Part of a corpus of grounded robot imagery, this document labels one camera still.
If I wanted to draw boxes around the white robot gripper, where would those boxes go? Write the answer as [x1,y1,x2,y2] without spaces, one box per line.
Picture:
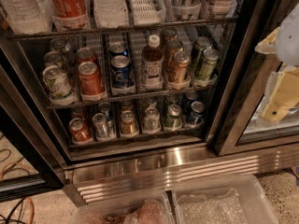
[255,4,299,123]

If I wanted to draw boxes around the clear water bottle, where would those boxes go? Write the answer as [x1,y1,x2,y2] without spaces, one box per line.
[93,0,129,28]
[0,0,52,35]

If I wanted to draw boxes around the glass fridge door right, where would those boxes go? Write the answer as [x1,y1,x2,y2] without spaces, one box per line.
[215,0,298,156]

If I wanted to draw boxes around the blue can bottom shelf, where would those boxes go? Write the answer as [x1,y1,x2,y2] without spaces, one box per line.
[186,101,205,127]

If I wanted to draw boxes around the green can bottom shelf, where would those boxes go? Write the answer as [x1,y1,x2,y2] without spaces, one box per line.
[164,105,182,131]

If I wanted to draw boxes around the silver can top shelf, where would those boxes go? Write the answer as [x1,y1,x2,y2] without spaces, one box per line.
[171,0,201,21]

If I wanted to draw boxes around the iced tea bottle white cap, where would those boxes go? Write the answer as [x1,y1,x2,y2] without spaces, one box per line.
[141,35,164,90]

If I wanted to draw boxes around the silver white can bottom shelf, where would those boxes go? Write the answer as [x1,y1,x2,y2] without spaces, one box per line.
[143,107,161,133]

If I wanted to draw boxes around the white empty shelf glider tray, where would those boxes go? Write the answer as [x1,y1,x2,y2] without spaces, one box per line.
[129,0,166,25]

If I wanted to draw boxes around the gold can bottom shelf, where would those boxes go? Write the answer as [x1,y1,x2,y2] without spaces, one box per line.
[121,110,139,137]

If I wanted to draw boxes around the stainless steel display fridge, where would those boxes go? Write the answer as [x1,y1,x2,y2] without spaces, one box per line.
[1,0,299,205]

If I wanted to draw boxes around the red can bottom shelf front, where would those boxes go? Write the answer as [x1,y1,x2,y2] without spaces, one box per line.
[68,118,93,145]

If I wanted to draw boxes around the red cola bottle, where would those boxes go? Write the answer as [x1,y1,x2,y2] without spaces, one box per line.
[51,0,90,32]

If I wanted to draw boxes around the open fridge door left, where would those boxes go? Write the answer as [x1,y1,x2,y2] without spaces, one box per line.
[0,63,68,203]

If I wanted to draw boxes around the green can right front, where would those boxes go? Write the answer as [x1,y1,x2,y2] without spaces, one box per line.
[195,49,220,81]

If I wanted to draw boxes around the green can right back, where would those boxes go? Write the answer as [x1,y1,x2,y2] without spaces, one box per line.
[191,36,213,71]

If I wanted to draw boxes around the orange brown can front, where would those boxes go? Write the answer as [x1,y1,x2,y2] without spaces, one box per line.
[167,51,191,90]

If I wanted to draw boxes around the orange brown can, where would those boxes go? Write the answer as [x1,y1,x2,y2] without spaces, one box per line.
[160,28,178,46]
[164,39,184,73]
[167,51,191,90]

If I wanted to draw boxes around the orange brown can middle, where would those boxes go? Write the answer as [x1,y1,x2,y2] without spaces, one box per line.
[164,39,184,73]

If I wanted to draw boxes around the orange brown can back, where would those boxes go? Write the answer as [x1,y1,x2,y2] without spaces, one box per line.
[160,28,178,46]

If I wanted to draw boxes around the clear plastic bin right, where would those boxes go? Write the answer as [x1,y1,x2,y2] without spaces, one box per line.
[172,175,279,224]

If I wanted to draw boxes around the clear plastic bin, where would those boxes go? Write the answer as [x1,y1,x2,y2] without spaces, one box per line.
[68,189,175,224]
[172,175,279,224]

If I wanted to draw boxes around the blue pepsi can front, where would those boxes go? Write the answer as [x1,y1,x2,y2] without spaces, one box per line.
[110,55,135,94]

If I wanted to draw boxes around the blue pepsi can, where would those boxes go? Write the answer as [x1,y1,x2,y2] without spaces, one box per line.
[108,42,128,58]
[110,55,135,94]

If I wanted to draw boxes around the blue pepsi can back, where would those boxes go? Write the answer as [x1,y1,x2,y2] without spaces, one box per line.
[108,42,128,58]

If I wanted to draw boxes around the red soda can front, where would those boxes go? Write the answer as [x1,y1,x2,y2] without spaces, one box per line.
[78,62,107,101]

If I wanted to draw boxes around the red soda can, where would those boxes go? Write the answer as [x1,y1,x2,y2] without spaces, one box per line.
[78,62,107,101]
[76,47,98,64]

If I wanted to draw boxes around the clear plastic bin left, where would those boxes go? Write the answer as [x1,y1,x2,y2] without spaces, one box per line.
[68,189,175,224]

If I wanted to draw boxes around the red soda can back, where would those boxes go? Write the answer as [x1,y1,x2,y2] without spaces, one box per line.
[76,47,98,64]

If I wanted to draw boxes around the green 7up can front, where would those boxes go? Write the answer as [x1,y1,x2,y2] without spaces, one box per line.
[42,65,77,105]

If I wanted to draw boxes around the green can back left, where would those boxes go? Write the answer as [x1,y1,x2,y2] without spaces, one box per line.
[50,38,72,60]

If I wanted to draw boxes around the orange cable on floor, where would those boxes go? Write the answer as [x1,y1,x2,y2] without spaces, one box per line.
[0,161,36,224]

